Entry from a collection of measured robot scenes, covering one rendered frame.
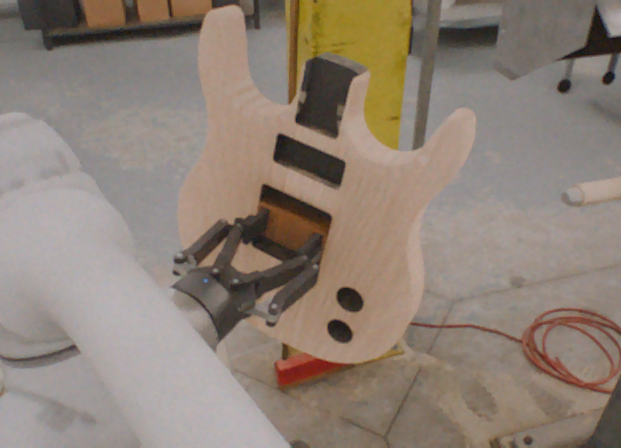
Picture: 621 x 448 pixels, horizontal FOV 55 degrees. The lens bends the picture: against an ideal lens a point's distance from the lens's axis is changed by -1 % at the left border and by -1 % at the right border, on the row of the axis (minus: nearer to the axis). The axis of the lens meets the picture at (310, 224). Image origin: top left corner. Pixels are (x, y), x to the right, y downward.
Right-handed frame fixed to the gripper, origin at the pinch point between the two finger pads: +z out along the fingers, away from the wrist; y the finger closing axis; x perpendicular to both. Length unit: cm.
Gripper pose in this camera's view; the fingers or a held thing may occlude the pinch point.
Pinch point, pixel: (288, 232)
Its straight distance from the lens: 74.8
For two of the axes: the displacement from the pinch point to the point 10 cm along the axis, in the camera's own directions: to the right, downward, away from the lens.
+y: 8.6, 4.1, -2.9
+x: 1.9, -8.1, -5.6
